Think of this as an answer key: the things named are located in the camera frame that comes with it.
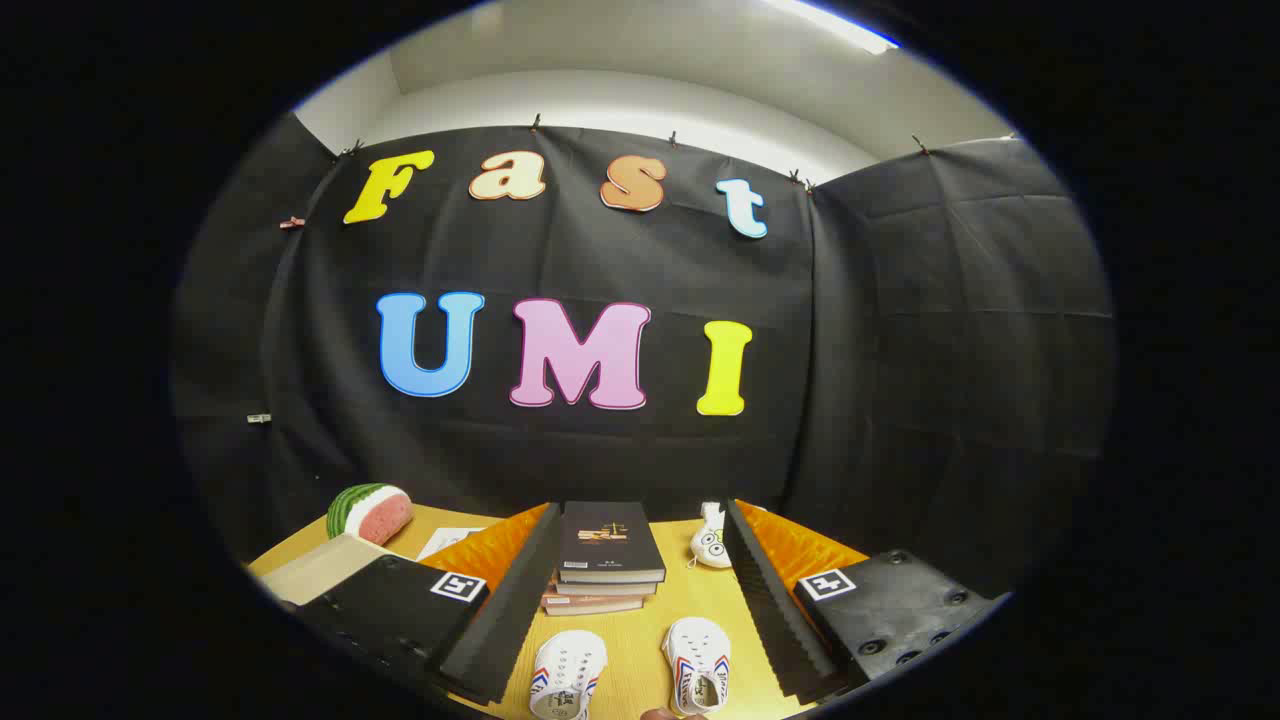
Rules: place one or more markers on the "dark paperback book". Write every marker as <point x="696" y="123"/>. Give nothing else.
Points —
<point x="605" y="588"/>

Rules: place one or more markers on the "white canvas shoe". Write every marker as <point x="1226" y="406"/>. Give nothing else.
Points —
<point x="567" y="675"/>
<point x="697" y="660"/>

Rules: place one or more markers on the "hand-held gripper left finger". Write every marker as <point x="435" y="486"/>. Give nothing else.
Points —
<point x="505" y="620"/>

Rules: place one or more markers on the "black hardcover book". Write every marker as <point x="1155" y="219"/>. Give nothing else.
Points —
<point x="608" y="540"/>

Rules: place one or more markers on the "black backdrop cloth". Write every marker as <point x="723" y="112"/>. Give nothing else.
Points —
<point x="900" y="350"/>

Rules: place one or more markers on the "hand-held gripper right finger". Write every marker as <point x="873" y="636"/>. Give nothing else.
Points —
<point x="775" y="610"/>

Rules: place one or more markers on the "beige fabric storage box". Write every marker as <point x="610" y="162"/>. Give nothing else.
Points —
<point x="320" y="568"/>

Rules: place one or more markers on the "brown cover book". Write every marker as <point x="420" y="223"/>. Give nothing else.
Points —
<point x="595" y="599"/>
<point x="592" y="609"/>

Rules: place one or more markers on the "white book with portrait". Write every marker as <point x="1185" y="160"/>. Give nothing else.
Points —
<point x="447" y="541"/>

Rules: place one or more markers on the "white plush toy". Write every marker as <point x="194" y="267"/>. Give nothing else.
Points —
<point x="710" y="545"/>

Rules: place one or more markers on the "watermelon slice toy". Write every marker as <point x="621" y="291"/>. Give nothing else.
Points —
<point x="370" y="512"/>

